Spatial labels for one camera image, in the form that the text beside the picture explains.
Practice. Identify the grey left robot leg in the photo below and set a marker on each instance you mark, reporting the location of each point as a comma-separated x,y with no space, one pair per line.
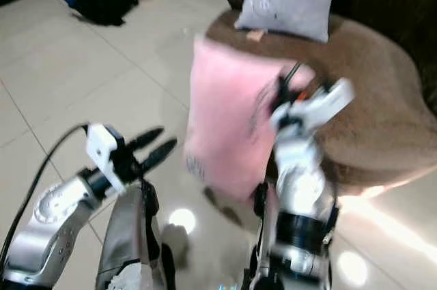
126,242

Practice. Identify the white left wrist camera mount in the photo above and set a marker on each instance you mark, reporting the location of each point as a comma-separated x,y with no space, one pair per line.
102,147

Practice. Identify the grey right robot leg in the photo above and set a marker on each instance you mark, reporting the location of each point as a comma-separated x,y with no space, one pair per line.
263,235

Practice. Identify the small tan pillow tag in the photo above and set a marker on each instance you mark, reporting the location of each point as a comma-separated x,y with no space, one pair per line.
256,35

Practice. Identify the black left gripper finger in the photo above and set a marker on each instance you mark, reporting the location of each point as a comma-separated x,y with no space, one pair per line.
160,153
147,137

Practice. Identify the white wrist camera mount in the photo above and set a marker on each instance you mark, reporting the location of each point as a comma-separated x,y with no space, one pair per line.
321,104
102,147

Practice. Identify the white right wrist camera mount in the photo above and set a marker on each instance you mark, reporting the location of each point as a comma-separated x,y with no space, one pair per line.
321,104

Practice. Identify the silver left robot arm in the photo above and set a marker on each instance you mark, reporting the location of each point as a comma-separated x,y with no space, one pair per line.
51,222

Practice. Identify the grey robot leg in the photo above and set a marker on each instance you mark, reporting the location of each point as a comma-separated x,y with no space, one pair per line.
263,235
126,242

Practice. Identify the pink plush pillow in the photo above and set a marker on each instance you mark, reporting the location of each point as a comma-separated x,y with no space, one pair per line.
229,112

